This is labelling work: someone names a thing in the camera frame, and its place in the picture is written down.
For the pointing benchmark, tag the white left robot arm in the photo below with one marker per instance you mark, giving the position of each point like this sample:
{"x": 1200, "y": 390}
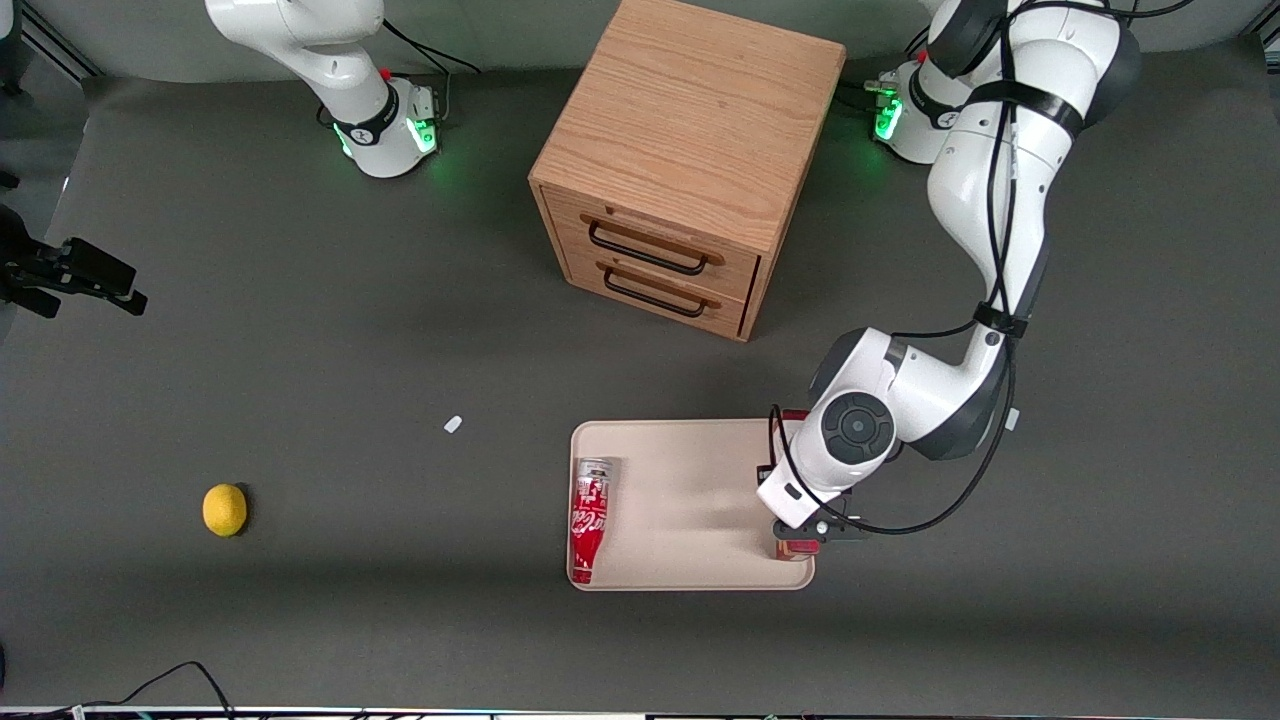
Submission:
{"x": 1000, "y": 200}

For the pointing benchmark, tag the yellow lemon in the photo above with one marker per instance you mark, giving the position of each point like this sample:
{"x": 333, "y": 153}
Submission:
{"x": 225, "y": 510}

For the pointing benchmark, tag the wooden drawer front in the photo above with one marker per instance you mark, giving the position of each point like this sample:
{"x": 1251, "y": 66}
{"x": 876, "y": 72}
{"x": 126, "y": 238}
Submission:
{"x": 725, "y": 315}
{"x": 740, "y": 270}

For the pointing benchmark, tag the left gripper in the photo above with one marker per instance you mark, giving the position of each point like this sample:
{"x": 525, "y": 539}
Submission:
{"x": 764, "y": 474}

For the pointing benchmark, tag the wooden drawer cabinet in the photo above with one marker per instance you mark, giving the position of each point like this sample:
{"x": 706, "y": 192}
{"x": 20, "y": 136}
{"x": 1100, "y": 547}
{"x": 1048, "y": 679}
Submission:
{"x": 690, "y": 110}

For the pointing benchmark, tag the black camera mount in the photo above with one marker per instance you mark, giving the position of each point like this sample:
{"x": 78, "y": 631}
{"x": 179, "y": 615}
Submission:
{"x": 90, "y": 268}

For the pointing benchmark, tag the beige plastic tray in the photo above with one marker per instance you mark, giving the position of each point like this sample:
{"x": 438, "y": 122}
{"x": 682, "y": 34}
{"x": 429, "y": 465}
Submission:
{"x": 690, "y": 500}

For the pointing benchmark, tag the red soda can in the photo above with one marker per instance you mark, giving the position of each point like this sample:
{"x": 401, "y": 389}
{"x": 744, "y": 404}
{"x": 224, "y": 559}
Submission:
{"x": 590, "y": 520}

